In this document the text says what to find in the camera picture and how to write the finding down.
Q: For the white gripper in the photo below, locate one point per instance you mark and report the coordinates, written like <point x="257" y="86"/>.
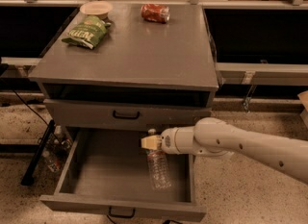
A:
<point x="167" y="141"/>

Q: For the clear plastic water bottle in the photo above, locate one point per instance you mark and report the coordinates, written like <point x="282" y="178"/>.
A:
<point x="158" y="169"/>

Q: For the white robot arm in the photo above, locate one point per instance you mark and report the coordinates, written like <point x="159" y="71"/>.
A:
<point x="211" y="137"/>

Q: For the grey top drawer front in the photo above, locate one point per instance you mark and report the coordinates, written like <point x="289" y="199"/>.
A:
<point x="84" y="114"/>

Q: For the open grey middle drawer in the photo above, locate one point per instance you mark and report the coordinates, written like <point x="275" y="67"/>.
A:
<point x="108" y="168"/>

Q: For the grey drawer cabinet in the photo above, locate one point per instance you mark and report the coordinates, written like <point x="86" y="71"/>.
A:
<point x="138" y="62"/>

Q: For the bottles on floor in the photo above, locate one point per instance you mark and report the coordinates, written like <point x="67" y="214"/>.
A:
<point x="56" y="149"/>

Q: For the green chip bag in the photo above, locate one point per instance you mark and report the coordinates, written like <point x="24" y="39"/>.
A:
<point x="88" y="33"/>

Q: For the black floor stand leg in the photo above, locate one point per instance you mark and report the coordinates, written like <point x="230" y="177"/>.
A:
<point x="28" y="178"/>

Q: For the black top drawer handle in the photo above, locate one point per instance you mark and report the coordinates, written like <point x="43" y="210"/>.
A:
<point x="118" y="115"/>

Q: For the black drawer handle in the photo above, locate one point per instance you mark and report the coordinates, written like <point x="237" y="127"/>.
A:
<point x="121" y="212"/>
<point x="118" y="115"/>

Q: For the black middle drawer handle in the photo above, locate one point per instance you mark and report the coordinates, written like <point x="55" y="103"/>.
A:
<point x="121" y="212"/>

